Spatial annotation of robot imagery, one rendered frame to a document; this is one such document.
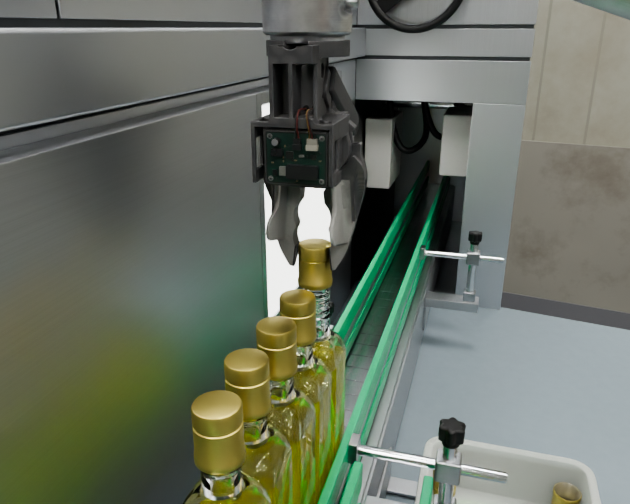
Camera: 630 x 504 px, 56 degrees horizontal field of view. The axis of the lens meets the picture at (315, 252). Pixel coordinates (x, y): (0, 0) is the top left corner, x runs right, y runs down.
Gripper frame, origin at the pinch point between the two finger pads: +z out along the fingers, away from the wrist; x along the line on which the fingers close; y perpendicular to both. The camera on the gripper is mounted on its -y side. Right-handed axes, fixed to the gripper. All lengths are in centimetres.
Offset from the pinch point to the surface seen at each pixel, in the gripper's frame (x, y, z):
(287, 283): -12.0, -26.9, 16.5
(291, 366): 1.3, 12.1, 5.7
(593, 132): 64, -236, 23
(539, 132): 41, -239, 25
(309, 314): 1.3, 6.5, 3.6
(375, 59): -9, -84, -14
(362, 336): -2.0, -38.5, 30.6
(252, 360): 0.0, 17.3, 2.3
